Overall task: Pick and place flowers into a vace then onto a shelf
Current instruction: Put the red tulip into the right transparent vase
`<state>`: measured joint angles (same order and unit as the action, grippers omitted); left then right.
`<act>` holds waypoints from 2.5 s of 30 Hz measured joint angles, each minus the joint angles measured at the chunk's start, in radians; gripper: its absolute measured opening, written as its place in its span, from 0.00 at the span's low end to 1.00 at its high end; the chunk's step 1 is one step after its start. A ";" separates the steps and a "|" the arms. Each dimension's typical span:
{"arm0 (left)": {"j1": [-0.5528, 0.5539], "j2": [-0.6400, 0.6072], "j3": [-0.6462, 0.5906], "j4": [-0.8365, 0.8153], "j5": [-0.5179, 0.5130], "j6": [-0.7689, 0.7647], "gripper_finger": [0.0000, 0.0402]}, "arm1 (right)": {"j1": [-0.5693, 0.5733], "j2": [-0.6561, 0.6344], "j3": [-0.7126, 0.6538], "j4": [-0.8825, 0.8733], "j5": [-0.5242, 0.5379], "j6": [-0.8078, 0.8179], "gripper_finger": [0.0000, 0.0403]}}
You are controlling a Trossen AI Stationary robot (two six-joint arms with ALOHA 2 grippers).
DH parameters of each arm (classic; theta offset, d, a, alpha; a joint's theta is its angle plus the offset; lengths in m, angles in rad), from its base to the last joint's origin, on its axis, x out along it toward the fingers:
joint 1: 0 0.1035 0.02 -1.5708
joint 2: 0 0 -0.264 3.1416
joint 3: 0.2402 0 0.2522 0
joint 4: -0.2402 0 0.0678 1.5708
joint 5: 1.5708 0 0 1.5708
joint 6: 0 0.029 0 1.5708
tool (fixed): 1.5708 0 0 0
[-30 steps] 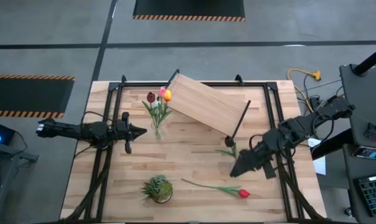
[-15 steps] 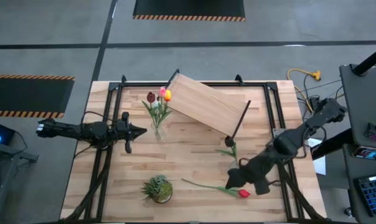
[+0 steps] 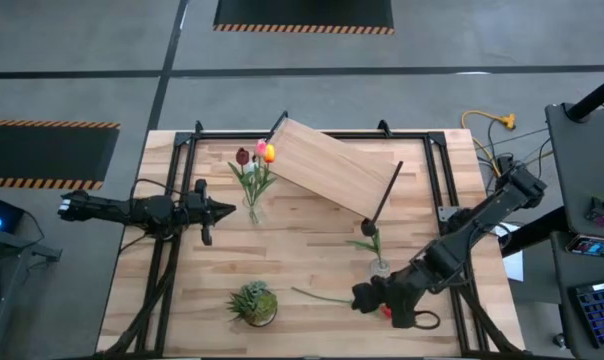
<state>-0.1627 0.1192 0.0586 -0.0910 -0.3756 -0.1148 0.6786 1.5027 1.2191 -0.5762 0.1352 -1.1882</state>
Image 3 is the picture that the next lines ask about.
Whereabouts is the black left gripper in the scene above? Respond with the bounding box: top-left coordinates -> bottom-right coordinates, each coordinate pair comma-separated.
181,178 -> 237,246

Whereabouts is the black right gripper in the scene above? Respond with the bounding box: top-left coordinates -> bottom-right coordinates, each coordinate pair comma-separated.
351,262 -> 431,329

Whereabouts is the red artificial tulip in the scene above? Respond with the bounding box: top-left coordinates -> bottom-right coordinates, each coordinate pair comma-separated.
290,286 -> 394,320

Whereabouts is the ribbed clear glass vase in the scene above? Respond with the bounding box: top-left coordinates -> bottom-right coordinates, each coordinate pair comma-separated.
369,257 -> 391,280

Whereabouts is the maroon artificial tulip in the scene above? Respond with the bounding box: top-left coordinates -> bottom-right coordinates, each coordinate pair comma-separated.
226,147 -> 261,216

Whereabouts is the blackish purple artificial tulip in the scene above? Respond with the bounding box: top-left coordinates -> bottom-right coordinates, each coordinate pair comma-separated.
346,218 -> 384,269

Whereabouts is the wooden shelf with black legs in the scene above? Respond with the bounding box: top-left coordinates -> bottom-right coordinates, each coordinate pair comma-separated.
267,110 -> 406,226

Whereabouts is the succulent in black pot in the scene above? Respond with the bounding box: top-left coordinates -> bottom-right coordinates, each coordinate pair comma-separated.
225,280 -> 279,329

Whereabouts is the white paper sheet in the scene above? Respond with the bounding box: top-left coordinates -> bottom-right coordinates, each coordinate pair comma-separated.
492,221 -> 525,283

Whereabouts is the black slanted stand strut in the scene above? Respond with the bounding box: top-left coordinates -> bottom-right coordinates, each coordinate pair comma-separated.
500,205 -> 573,258

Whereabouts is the dark grey low desk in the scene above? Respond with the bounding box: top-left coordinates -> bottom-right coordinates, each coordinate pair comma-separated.
550,232 -> 604,360

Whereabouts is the black hazard-striped floor mat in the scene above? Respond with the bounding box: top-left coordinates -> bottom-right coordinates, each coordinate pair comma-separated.
0,118 -> 122,192
212,0 -> 396,36

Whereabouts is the grey metal cart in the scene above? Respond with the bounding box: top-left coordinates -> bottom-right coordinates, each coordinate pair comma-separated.
0,224 -> 63,360

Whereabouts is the black phone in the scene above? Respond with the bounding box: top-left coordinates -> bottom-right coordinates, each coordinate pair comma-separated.
565,233 -> 604,259

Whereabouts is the keyboard with blue keys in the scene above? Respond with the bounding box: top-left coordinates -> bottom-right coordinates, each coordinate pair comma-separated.
569,279 -> 604,350

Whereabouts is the computer with blue light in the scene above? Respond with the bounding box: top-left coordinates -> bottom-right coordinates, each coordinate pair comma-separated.
0,192 -> 26,235

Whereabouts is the grey side desk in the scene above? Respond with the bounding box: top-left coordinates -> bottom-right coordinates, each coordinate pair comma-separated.
545,102 -> 604,241

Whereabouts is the black upright pole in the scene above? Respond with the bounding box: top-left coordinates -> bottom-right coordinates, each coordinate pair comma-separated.
565,69 -> 604,123

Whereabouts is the black aluminium rig frame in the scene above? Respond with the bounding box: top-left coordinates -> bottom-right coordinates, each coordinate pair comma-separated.
96,119 -> 526,359

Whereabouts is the yellow extension cord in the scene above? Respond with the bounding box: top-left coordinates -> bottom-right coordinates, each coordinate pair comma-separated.
460,109 -> 517,176

